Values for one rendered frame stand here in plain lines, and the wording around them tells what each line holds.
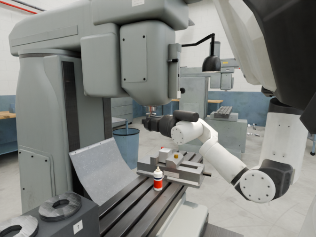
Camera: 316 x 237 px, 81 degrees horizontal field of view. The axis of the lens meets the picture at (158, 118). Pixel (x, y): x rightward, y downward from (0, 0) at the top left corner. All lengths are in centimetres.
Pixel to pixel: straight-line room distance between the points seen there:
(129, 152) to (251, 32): 292
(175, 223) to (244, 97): 653
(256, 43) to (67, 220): 48
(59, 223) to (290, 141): 54
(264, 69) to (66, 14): 89
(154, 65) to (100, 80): 24
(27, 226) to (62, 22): 82
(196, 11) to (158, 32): 728
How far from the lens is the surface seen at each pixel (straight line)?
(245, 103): 722
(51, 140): 102
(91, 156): 106
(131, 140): 303
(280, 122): 53
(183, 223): 92
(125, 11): 77
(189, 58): 766
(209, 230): 105
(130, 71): 75
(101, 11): 85
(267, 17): 23
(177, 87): 74
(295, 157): 54
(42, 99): 102
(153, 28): 73
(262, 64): 27
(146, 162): 102
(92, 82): 85
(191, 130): 61
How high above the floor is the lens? 139
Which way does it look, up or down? 10 degrees down
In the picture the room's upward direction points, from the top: straight up
